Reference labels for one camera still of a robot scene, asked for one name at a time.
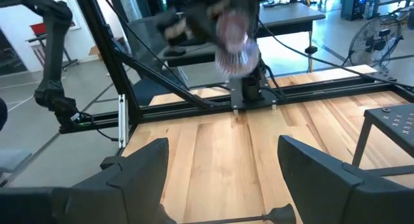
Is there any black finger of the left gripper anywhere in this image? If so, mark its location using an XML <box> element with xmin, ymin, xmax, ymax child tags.
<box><xmin>156</xmin><ymin>8</ymin><xmax>192</xmax><ymax>47</ymax></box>

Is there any person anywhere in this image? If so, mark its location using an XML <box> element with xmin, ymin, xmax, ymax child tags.
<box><xmin>168</xmin><ymin>0</ymin><xmax>193</xmax><ymax>13</ymax></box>

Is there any black perforated metal stand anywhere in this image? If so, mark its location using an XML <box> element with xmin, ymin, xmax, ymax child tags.
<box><xmin>351</xmin><ymin>102</ymin><xmax>414</xmax><ymax>179</ymax></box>

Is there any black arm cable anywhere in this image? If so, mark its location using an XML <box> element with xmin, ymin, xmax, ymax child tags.
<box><xmin>257</xmin><ymin>19</ymin><xmax>414</xmax><ymax>91</ymax></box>

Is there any grey desk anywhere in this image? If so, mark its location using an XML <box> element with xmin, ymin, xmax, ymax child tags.
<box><xmin>127</xmin><ymin>2</ymin><xmax>327</xmax><ymax>73</ymax></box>

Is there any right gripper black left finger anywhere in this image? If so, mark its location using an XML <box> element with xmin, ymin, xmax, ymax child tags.
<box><xmin>53</xmin><ymin>138</ymin><xmax>171</xmax><ymax>224</ymax></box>

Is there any red and black cart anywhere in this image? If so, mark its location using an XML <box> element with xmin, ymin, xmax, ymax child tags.
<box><xmin>25</xmin><ymin>22</ymin><xmax>80</xmax><ymax>72</ymax></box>

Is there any cardboard box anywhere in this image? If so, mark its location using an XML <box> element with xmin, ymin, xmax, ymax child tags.
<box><xmin>89</xmin><ymin>45</ymin><xmax>104</xmax><ymax>62</ymax></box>

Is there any white strip bracket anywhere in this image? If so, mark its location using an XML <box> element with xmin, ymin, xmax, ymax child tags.
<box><xmin>117</xmin><ymin>93</ymin><xmax>127</xmax><ymax>150</ymax></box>

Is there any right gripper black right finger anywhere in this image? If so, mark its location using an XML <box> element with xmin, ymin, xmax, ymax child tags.
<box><xmin>278</xmin><ymin>135</ymin><xmax>414</xmax><ymax>224</ymax></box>

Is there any black aluminium table frame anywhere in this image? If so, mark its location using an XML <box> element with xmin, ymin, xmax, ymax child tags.
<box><xmin>58</xmin><ymin>0</ymin><xmax>414</xmax><ymax>150</ymax></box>

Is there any black computer tower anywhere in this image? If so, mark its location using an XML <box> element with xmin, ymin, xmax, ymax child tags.
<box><xmin>340</xmin><ymin>0</ymin><xmax>373</xmax><ymax>21</ymax></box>

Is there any black floor fan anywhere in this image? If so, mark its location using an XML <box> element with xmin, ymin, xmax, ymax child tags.
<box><xmin>342</xmin><ymin>15</ymin><xmax>405</xmax><ymax>73</ymax></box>

